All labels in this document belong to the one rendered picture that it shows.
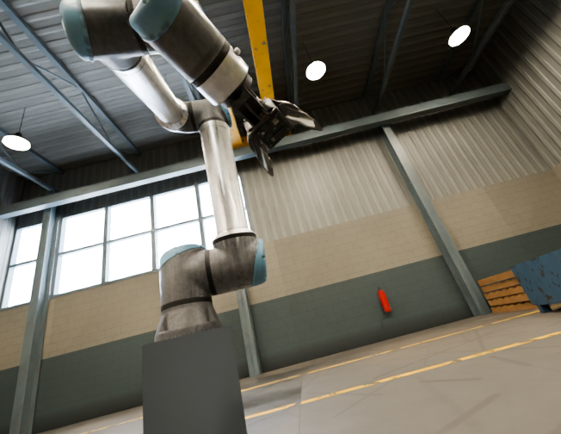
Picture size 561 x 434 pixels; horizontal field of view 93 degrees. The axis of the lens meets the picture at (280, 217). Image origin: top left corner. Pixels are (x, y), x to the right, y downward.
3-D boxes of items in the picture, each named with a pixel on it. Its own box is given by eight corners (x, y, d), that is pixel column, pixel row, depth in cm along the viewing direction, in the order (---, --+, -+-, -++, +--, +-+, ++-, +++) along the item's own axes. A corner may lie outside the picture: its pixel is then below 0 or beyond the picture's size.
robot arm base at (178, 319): (159, 347, 83) (157, 314, 87) (220, 332, 89) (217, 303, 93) (149, 344, 67) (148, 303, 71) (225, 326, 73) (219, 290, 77)
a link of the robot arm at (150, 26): (166, -35, 40) (158, -41, 32) (229, 40, 47) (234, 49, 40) (130, 17, 42) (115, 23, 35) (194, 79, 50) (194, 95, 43)
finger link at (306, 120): (329, 139, 55) (288, 133, 52) (319, 128, 59) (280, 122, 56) (335, 124, 53) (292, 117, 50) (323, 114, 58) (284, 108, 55)
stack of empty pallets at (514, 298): (491, 313, 564) (474, 282, 593) (531, 303, 566) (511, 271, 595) (539, 308, 449) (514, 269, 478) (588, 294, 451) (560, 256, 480)
